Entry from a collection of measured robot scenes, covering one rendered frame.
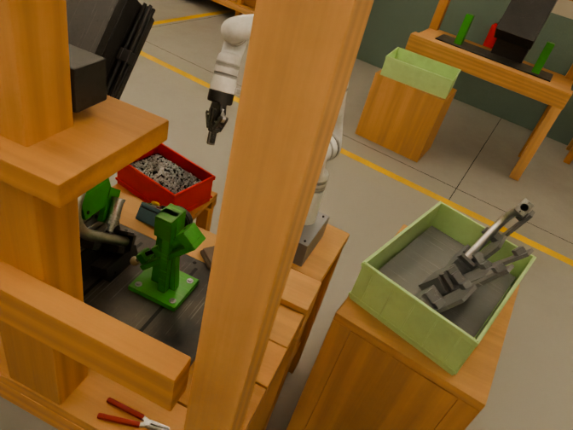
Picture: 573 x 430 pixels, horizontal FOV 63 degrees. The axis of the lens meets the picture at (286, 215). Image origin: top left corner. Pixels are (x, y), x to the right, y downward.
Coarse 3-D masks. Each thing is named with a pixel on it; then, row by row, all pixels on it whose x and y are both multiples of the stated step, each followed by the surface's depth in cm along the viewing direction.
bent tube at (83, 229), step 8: (80, 200) 116; (80, 208) 116; (80, 216) 117; (80, 224) 117; (80, 232) 118; (88, 232) 120; (96, 232) 124; (104, 232) 127; (88, 240) 122; (96, 240) 124; (104, 240) 126; (112, 240) 129; (120, 240) 133; (128, 240) 136
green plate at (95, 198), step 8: (104, 184) 128; (88, 192) 123; (96, 192) 125; (104, 192) 128; (88, 200) 123; (96, 200) 126; (104, 200) 129; (88, 208) 124; (96, 208) 127; (88, 216) 124
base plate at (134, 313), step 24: (144, 240) 147; (192, 264) 143; (96, 288) 128; (120, 288) 130; (120, 312) 124; (144, 312) 125; (168, 312) 127; (192, 312) 129; (168, 336) 121; (192, 336) 123; (192, 360) 117
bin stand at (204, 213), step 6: (114, 186) 181; (120, 186) 182; (126, 192) 180; (138, 198) 178; (216, 198) 193; (204, 204) 184; (210, 204) 191; (198, 210) 181; (204, 210) 192; (210, 210) 193; (192, 216) 177; (198, 216) 195; (204, 216) 194; (210, 216) 196; (198, 222) 197; (204, 222) 196; (210, 222) 199; (204, 228) 197; (210, 228) 202
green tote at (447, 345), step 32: (416, 224) 179; (448, 224) 195; (480, 224) 187; (384, 256) 167; (352, 288) 160; (384, 288) 151; (512, 288) 159; (384, 320) 155; (416, 320) 147; (448, 320) 140; (448, 352) 143
